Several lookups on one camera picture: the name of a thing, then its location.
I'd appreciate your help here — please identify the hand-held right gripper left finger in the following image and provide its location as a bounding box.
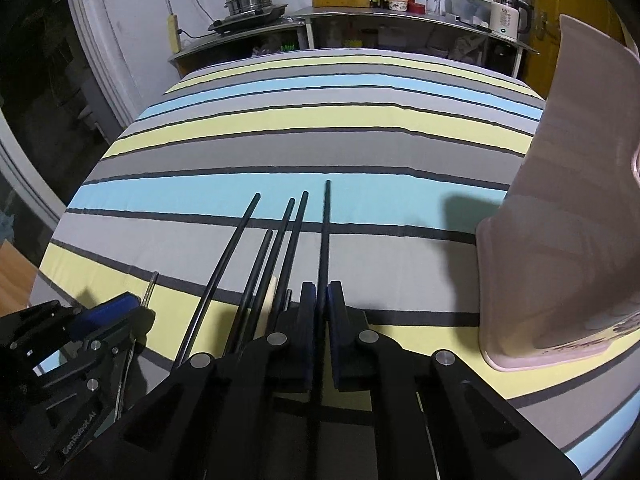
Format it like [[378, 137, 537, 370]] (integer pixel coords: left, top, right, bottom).
[[55, 282, 321, 480]]

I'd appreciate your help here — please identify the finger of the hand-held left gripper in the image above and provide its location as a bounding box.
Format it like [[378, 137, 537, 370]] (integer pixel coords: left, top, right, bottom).
[[82, 307, 154, 397], [66, 293, 141, 335]]

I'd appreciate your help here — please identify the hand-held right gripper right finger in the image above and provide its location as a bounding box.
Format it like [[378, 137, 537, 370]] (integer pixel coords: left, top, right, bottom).
[[322, 280, 583, 480]]

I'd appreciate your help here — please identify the metal chopstick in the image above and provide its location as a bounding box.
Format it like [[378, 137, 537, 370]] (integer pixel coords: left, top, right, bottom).
[[114, 271, 160, 418]]

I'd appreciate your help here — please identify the black chopstick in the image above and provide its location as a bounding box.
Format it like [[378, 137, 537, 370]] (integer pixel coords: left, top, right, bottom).
[[222, 230, 275, 356], [312, 180, 332, 480], [172, 193, 262, 368], [232, 199, 296, 356], [270, 191, 309, 333]]

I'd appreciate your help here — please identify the pink utensil holder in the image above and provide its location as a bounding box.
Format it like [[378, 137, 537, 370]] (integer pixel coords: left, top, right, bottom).
[[475, 14, 640, 372]]

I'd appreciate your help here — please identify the striped bed sheet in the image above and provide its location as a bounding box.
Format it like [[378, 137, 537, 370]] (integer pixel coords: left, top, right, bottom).
[[37, 49, 640, 480]]

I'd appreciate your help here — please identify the steel topped shelf unit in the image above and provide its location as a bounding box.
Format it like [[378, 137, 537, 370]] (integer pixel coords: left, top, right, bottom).
[[167, 16, 307, 80]]

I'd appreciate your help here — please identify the steel kitchen counter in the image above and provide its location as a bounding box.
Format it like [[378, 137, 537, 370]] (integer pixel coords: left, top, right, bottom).
[[287, 6, 541, 78]]

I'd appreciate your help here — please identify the induction cooker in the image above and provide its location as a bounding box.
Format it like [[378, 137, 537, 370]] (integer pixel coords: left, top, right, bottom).
[[207, 4, 290, 36]]

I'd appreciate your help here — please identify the white dish container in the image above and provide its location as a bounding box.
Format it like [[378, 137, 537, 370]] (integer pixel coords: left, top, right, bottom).
[[445, 0, 493, 27]]

